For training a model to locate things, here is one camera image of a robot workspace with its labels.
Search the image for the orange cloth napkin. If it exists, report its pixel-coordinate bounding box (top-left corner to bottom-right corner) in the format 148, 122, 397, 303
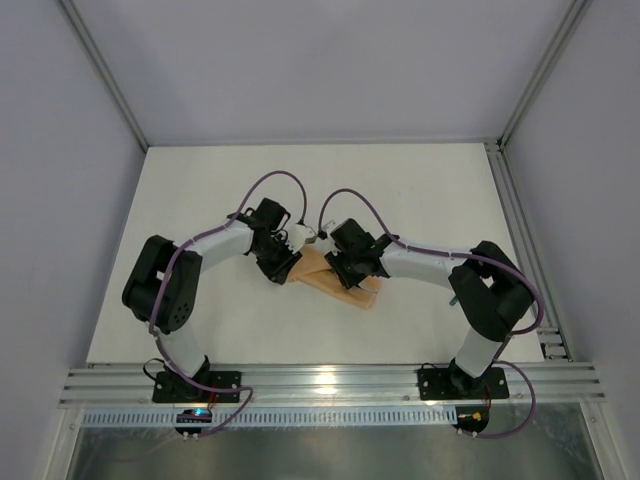
287, 245, 382, 310

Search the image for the slotted grey cable duct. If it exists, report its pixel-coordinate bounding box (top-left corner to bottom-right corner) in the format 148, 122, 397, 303
81, 404, 456, 428

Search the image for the knife with green handle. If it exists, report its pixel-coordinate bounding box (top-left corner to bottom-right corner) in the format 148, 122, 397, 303
359, 285, 379, 295

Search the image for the left small controller board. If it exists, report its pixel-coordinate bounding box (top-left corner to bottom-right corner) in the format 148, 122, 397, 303
173, 408, 212, 437

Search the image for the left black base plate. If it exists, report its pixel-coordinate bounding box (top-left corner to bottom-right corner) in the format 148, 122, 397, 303
152, 370, 241, 404

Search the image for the right small connector board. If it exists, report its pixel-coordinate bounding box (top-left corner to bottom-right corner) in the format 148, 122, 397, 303
453, 406, 490, 435

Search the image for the right side aluminium rail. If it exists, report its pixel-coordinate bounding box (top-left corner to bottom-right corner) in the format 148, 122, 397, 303
484, 140, 573, 362

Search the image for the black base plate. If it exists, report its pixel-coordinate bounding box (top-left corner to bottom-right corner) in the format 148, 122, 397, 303
416, 363, 510, 400
152, 370, 241, 404

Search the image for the aluminium frame post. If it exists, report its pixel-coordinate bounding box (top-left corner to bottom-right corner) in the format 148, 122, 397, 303
55, 0, 150, 153
497, 0, 592, 150

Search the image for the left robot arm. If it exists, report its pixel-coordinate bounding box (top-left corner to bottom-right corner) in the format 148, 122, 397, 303
122, 198, 316, 403

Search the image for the aluminium front rail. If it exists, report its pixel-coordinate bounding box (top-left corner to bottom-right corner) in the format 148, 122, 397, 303
59, 362, 605, 407

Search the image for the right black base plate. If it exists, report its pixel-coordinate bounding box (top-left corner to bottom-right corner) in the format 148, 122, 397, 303
416, 363, 510, 400

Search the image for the left aluminium frame post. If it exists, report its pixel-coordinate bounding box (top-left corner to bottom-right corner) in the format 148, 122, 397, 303
55, 0, 150, 153

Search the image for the right aluminium frame post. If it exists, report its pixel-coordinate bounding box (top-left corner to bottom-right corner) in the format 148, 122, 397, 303
497, 0, 592, 150

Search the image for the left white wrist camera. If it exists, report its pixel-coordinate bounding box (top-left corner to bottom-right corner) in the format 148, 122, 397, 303
286, 223, 317, 253

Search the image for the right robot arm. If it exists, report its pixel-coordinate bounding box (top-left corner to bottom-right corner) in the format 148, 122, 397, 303
323, 218, 540, 399

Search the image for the aluminium rail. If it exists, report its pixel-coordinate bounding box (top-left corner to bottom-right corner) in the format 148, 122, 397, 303
484, 140, 573, 362
59, 362, 605, 407

